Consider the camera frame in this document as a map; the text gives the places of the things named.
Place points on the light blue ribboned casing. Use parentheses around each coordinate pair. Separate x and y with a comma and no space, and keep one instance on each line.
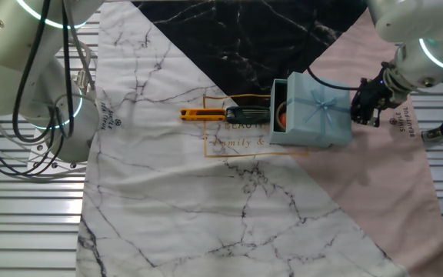
(317,111)

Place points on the light blue inner gift box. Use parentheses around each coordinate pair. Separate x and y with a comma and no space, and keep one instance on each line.
(279,136)

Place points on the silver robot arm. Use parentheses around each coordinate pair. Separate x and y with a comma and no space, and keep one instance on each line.
(6,69)

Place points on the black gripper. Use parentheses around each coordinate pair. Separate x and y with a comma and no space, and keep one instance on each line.
(377,92)

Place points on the yellow folding hex key set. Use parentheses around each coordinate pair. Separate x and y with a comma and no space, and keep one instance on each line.
(202,114)

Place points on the marble pink black tablecloth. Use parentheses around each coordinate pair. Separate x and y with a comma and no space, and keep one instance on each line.
(206,211)

